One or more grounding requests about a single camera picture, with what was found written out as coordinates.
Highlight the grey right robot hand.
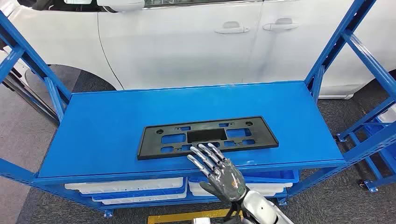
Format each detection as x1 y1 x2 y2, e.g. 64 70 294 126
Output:
186 142 247 204

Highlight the black plastic plate bracket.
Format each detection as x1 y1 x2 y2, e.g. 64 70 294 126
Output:
137 116 280 161

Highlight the blue plastic bin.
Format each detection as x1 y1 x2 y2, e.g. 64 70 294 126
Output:
79 185 187 201
188 169 300 184

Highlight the yellow floor tape square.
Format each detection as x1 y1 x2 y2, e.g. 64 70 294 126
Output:
147 209 243 224

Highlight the white car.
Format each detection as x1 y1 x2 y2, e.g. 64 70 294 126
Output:
0 0 396 100

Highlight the large white plastic bin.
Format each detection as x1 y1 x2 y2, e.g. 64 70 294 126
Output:
378 105 396 124

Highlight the black metal bar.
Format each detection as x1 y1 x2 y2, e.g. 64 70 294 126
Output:
3 72 60 124

